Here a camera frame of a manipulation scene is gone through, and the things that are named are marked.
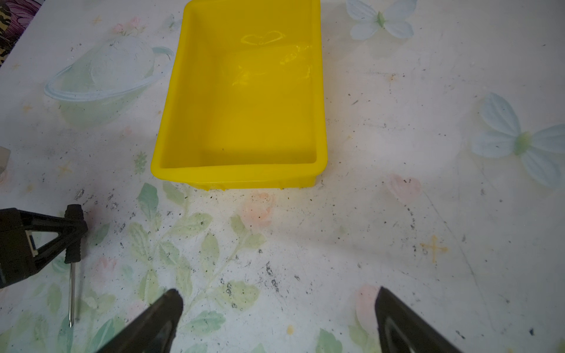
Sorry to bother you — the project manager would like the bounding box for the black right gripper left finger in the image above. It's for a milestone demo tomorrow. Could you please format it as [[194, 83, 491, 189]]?
[[98, 289, 183, 353]]

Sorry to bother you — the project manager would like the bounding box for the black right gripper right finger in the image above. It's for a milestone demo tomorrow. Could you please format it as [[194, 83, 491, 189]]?
[[375, 287, 461, 353]]

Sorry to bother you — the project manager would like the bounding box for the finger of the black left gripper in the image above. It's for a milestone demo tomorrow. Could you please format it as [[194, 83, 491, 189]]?
[[1, 208, 79, 288]]

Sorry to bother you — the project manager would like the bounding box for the black handled screwdriver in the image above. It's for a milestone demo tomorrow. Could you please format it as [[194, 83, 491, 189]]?
[[65, 204, 88, 328]]

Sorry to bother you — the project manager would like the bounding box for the yellow plastic bin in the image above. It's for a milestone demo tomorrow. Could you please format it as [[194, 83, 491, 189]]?
[[151, 1, 328, 190]]

